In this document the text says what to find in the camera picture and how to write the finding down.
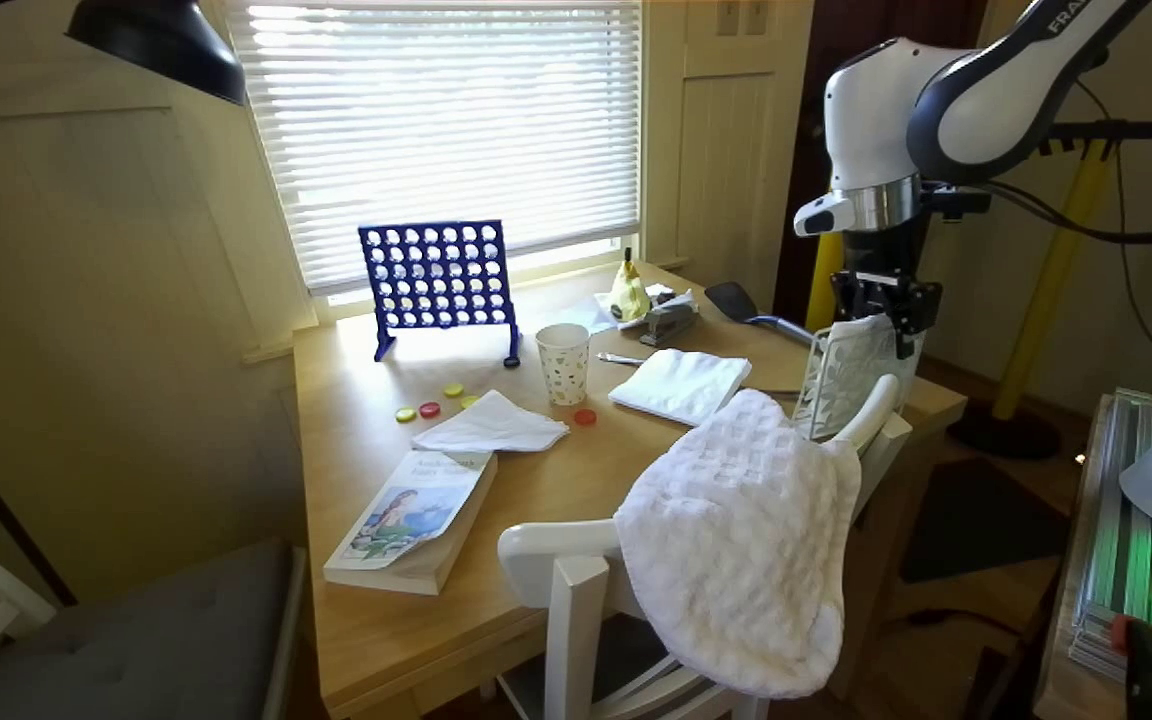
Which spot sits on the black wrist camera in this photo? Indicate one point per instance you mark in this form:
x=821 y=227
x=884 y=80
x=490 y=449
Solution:
x=959 y=203

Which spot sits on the yellow tripod stand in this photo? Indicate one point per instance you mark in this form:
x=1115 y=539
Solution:
x=1051 y=281

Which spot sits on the yellow game token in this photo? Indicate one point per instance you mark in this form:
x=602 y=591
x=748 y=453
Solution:
x=405 y=414
x=454 y=394

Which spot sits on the grey upholstered seat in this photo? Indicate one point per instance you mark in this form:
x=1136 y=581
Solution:
x=137 y=653

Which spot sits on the white paper sheet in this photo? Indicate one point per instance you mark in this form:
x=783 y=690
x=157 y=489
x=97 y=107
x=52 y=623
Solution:
x=490 y=424
x=599 y=318

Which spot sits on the black round stand base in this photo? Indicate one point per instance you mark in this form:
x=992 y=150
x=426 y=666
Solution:
x=1000 y=432

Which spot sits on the black and red device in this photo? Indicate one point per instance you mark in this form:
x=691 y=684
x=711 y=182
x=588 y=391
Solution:
x=1143 y=674

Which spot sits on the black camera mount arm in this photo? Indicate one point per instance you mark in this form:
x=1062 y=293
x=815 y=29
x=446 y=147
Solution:
x=1123 y=130

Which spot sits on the illustrated paperback book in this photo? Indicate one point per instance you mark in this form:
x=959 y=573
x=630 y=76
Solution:
x=408 y=515

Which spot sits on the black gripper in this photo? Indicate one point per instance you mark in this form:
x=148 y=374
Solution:
x=889 y=297

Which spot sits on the white wooden chair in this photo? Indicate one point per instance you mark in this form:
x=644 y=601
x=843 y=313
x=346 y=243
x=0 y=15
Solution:
x=562 y=573

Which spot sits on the red game token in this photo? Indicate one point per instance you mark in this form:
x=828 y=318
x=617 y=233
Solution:
x=584 y=417
x=428 y=411

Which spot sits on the blue connect four grid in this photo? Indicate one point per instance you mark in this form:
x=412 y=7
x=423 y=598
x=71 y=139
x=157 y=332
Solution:
x=443 y=321

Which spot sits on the folded white cloth napkin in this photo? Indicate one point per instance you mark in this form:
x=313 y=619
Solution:
x=682 y=386

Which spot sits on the small grey box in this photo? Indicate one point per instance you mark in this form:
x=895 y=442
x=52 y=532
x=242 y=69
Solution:
x=671 y=321

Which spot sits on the white quilted towel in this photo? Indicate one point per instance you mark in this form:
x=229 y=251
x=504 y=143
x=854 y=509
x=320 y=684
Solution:
x=736 y=544

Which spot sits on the metal robot base platform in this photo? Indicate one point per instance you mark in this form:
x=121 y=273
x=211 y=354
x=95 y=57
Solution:
x=1111 y=562

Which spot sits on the wide white window blinds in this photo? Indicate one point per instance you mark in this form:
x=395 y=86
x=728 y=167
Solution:
x=443 y=123

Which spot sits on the white panelled door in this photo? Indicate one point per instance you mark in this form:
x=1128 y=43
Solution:
x=721 y=160

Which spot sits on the metal spoon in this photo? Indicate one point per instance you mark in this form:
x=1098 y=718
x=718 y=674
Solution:
x=617 y=356

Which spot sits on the black floor mat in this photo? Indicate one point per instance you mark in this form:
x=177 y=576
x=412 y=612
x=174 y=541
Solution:
x=983 y=520

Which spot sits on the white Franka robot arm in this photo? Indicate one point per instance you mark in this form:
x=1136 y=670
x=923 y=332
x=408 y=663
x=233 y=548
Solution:
x=869 y=123

